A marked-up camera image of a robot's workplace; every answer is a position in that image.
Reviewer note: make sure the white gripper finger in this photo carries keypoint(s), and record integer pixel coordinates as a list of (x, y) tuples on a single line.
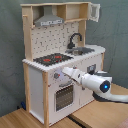
[(75, 74)]

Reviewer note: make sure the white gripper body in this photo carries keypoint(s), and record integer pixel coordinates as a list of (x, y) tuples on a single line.
[(99, 83)]

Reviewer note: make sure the white oven door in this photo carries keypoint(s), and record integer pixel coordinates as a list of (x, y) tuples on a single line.
[(64, 97)]

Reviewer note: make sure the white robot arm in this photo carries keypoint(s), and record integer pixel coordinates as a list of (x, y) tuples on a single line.
[(108, 96)]

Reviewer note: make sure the wooden toy kitchen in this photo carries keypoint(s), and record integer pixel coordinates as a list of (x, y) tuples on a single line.
[(40, 84)]

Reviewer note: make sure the grey ice dispenser panel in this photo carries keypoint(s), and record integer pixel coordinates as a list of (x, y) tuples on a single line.
[(91, 69)]

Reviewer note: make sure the red grey stove knob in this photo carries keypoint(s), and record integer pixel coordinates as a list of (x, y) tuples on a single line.
[(56, 75)]

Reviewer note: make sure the grey toy sink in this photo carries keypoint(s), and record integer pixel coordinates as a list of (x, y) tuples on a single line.
[(79, 51)]

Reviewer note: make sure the black toy faucet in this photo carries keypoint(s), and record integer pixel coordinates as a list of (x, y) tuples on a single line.
[(73, 41)]

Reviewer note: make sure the black toy stovetop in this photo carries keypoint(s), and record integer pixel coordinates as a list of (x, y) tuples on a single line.
[(52, 59)]

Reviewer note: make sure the grey range hood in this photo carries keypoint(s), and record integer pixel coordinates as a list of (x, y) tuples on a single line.
[(48, 18)]

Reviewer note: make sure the white microwave door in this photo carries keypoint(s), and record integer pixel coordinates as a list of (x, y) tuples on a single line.
[(93, 11)]

